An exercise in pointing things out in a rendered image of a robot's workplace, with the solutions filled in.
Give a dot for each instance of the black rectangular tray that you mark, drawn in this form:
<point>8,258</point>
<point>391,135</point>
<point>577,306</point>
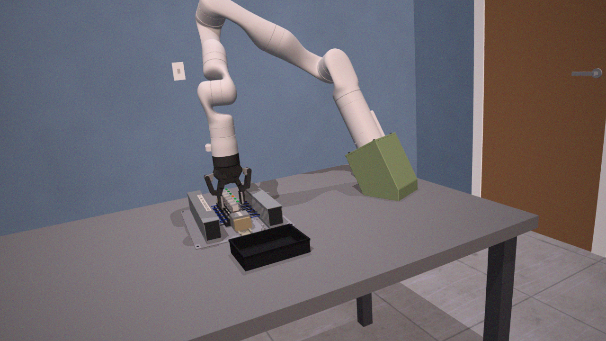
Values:
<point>268,246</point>

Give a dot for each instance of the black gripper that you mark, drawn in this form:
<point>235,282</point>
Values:
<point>227,170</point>

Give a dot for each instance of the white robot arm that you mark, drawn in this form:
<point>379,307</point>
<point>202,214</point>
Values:
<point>334,67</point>

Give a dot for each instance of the grey relay panel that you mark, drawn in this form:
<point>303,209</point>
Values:
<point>210,225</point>

